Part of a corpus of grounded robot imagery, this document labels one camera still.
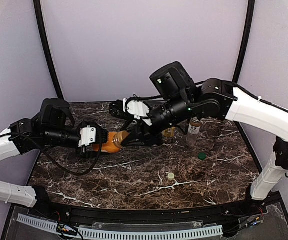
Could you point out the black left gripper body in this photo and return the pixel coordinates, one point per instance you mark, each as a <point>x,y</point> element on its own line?
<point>99,136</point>

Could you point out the cream white bottle cap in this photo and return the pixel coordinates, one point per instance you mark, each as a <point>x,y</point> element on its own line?
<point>171,176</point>

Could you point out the orange juice bottle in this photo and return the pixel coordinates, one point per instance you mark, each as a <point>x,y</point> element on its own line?
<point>107,142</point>

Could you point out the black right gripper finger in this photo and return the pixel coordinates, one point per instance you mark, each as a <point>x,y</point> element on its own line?
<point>129,126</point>
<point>131,140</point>

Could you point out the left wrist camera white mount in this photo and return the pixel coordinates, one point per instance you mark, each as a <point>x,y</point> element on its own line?
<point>91,135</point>

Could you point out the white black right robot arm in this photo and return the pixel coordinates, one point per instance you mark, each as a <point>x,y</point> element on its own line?
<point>215,98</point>

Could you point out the Starbucks coffee glass bottle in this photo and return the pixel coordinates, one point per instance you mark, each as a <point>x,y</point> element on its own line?
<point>193,131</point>

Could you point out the green tea plastic bottle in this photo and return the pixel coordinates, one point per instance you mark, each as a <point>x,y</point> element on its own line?
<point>169,132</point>

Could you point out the black corner frame post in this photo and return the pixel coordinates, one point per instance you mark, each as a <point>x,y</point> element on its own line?
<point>244,40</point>
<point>46,49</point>

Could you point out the grey slotted cable duct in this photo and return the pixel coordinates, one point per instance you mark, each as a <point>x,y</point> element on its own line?
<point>114,231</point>

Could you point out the black front frame rail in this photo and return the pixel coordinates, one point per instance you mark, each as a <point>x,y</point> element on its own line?
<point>226,214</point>

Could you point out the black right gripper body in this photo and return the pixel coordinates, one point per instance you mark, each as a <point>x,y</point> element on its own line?
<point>138,126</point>

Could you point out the green bottle cap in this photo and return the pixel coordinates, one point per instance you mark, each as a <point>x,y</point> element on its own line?
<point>202,156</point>

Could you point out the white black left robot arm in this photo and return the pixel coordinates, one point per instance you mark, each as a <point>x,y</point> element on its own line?
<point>52,126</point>

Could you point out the black left corner frame post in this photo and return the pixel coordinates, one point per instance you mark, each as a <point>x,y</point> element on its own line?
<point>46,49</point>

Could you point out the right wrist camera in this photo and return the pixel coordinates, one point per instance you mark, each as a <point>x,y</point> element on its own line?
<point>130,110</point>

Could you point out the black right corner frame post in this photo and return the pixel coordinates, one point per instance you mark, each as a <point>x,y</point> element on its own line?
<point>244,40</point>

